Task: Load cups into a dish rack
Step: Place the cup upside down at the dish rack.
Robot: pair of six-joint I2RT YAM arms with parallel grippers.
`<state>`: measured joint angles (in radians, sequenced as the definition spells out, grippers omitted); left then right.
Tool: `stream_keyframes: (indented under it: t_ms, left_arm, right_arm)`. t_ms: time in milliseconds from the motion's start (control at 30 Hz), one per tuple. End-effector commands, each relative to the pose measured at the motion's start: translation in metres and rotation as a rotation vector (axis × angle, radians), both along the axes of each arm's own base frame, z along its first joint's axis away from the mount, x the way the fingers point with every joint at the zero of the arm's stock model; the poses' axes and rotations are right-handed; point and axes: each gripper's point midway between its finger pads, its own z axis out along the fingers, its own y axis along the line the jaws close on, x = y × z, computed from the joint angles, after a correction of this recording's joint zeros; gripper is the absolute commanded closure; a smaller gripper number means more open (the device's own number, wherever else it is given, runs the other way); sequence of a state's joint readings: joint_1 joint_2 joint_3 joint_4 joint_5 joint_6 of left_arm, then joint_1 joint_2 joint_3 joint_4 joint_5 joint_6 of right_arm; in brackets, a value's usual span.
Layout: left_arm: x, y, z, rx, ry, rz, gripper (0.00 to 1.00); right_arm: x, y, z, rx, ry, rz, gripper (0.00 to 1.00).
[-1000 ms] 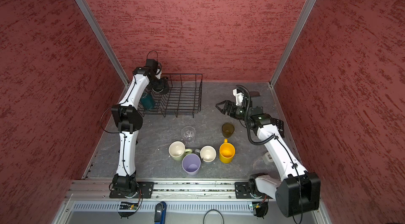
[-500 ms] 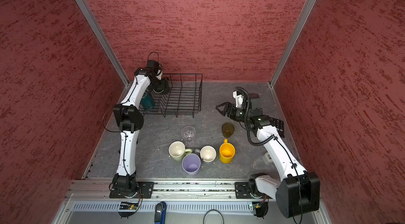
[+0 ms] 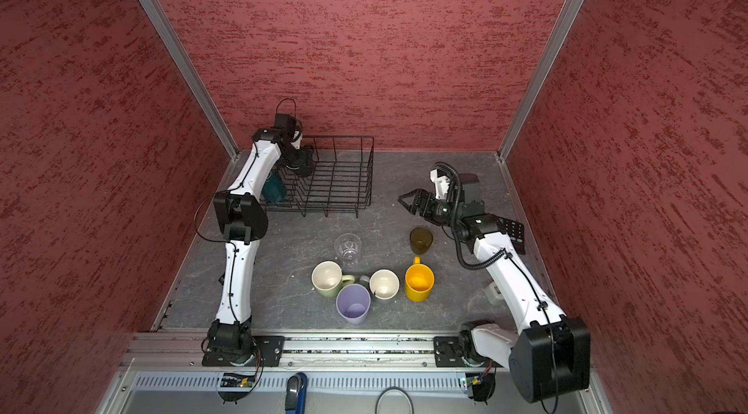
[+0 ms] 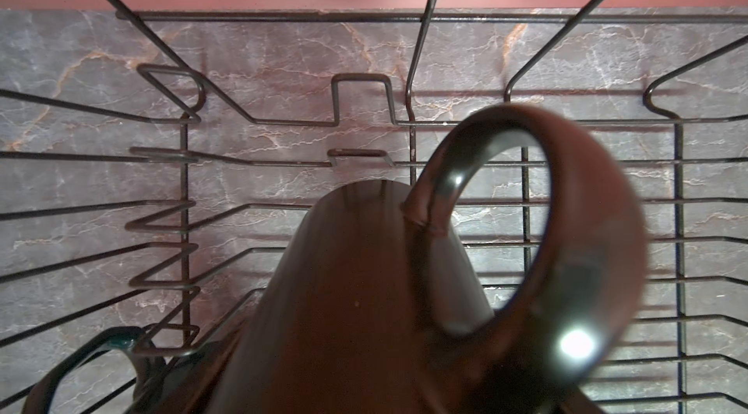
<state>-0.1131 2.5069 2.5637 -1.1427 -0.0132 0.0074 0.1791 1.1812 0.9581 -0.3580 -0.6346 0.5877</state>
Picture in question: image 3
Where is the clear plastic cup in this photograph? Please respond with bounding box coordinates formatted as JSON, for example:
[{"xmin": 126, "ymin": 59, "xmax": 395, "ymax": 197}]
[{"xmin": 334, "ymin": 233, "xmax": 362, "ymax": 263}]

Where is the blue handled tool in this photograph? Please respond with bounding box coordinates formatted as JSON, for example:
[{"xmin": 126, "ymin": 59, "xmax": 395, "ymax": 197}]
[{"xmin": 284, "ymin": 372, "xmax": 308, "ymax": 414}]

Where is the black cable loop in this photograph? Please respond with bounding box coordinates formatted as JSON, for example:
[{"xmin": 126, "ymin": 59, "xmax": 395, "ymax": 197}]
[{"xmin": 374, "ymin": 387, "xmax": 415, "ymax": 414}]

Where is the teal mug white inside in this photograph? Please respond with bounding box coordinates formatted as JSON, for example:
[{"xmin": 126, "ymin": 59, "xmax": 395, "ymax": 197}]
[{"xmin": 262, "ymin": 173, "xmax": 288, "ymax": 204}]

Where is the light green mug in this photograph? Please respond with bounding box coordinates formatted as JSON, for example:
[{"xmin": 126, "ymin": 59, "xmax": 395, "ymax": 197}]
[{"xmin": 312, "ymin": 261, "xmax": 356, "ymax": 298}]

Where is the yellow mug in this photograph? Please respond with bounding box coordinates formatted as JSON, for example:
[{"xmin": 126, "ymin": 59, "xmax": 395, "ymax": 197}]
[{"xmin": 405, "ymin": 256, "xmax": 436, "ymax": 303}]

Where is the lavender cup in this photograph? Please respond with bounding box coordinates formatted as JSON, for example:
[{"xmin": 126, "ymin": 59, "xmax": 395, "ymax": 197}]
[{"xmin": 336, "ymin": 284, "xmax": 371, "ymax": 326}]

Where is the left corner aluminium profile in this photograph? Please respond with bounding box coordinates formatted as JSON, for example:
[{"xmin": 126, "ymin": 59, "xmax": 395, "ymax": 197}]
[{"xmin": 138, "ymin": 0, "xmax": 241, "ymax": 160}]

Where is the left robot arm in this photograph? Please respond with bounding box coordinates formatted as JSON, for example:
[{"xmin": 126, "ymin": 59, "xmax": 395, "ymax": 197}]
[{"xmin": 202, "ymin": 113, "xmax": 316, "ymax": 366}]

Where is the black wire dish rack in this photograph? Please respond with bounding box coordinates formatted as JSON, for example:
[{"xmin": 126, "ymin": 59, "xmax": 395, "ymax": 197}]
[{"xmin": 261, "ymin": 136, "xmax": 375, "ymax": 215}]

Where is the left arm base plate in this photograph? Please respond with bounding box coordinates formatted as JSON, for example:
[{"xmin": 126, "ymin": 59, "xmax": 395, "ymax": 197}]
[{"xmin": 202, "ymin": 335, "xmax": 286, "ymax": 368}]

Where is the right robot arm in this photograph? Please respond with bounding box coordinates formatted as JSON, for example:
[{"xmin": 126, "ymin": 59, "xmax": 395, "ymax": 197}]
[{"xmin": 399, "ymin": 162, "xmax": 591, "ymax": 403}]

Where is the corner aluminium profile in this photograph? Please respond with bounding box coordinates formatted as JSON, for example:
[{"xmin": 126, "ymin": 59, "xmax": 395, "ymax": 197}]
[
  {"xmin": 498, "ymin": 0, "xmax": 585, "ymax": 163},
  {"xmin": 138, "ymin": 0, "xmax": 241, "ymax": 160}
]

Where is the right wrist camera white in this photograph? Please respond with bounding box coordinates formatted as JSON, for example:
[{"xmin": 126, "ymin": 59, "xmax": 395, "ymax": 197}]
[{"xmin": 430, "ymin": 169, "xmax": 451, "ymax": 200}]

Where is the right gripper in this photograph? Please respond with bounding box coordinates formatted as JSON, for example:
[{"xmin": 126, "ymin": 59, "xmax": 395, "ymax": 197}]
[{"xmin": 398, "ymin": 188, "xmax": 463, "ymax": 225}]

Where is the grey mug cream inside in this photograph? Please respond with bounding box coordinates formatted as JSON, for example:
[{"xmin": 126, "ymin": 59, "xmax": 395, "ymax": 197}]
[{"xmin": 360, "ymin": 269, "xmax": 400, "ymax": 303}]

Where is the black calculator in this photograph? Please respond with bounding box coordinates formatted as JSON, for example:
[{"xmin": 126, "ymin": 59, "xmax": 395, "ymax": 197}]
[{"xmin": 498, "ymin": 217, "xmax": 526, "ymax": 255}]

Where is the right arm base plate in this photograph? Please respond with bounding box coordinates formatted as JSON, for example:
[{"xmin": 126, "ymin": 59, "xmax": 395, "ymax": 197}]
[{"xmin": 434, "ymin": 333, "xmax": 517, "ymax": 369}]

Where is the right corner aluminium profile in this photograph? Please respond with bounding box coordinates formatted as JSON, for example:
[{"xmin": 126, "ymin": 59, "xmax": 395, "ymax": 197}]
[{"xmin": 498, "ymin": 0, "xmax": 585, "ymax": 163}]

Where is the front aluminium rail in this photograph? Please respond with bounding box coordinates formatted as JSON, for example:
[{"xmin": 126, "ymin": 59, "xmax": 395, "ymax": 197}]
[{"xmin": 117, "ymin": 329, "xmax": 458, "ymax": 371}]

